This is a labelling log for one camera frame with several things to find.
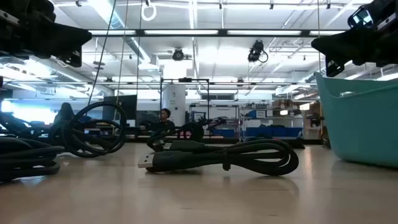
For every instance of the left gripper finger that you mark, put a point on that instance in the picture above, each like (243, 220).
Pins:
(66, 52)
(65, 37)

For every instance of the metal storage shelf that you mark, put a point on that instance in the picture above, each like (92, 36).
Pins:
(270, 116)

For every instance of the teal plastic bin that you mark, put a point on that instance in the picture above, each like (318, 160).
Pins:
(357, 124)

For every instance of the person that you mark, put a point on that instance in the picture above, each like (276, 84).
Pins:
(166, 115)
(64, 116)

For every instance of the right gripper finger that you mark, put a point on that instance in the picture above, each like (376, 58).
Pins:
(342, 58)
(337, 42)

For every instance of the round black ceiling camera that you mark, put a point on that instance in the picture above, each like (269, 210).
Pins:
(178, 55)

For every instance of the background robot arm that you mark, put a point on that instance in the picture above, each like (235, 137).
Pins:
(214, 122)

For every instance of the black monitor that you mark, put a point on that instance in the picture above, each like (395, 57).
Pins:
(127, 107)

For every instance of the white cylindrical column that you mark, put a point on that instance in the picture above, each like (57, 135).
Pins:
(174, 99)

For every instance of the blue storage bin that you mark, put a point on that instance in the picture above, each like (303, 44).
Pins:
(280, 132)
(224, 133)

